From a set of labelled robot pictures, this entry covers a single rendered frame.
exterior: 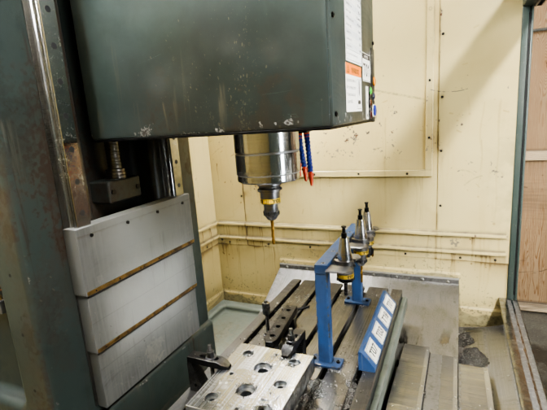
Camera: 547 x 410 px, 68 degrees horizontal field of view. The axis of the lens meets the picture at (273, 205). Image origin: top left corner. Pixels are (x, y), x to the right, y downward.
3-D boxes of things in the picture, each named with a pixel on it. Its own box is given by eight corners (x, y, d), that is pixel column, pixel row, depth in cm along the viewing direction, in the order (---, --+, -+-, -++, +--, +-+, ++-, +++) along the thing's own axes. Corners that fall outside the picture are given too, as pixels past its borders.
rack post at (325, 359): (344, 360, 126) (341, 271, 120) (339, 371, 121) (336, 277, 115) (313, 355, 130) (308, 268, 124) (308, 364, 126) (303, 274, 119)
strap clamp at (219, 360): (235, 393, 115) (230, 345, 112) (229, 400, 112) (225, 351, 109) (196, 383, 120) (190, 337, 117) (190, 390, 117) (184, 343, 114)
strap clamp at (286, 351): (307, 361, 127) (304, 317, 124) (291, 387, 116) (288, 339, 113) (297, 359, 129) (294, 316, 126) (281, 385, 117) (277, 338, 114)
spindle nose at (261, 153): (250, 176, 112) (247, 131, 109) (307, 174, 107) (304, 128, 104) (226, 185, 97) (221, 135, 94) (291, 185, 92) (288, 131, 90)
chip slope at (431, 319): (457, 330, 191) (459, 278, 185) (457, 439, 129) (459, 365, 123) (282, 307, 227) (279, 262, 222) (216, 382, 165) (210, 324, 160)
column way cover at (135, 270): (204, 327, 153) (190, 193, 142) (107, 412, 111) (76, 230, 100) (194, 325, 155) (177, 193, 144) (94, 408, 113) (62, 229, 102)
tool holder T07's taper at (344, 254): (340, 255, 125) (339, 234, 123) (354, 257, 123) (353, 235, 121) (334, 260, 121) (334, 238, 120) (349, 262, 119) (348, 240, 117)
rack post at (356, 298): (371, 300, 165) (369, 230, 159) (369, 306, 161) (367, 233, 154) (347, 298, 169) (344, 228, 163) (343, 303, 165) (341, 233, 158)
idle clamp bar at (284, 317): (298, 321, 152) (298, 305, 151) (276, 361, 128) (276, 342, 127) (286, 320, 154) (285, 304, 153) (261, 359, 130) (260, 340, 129)
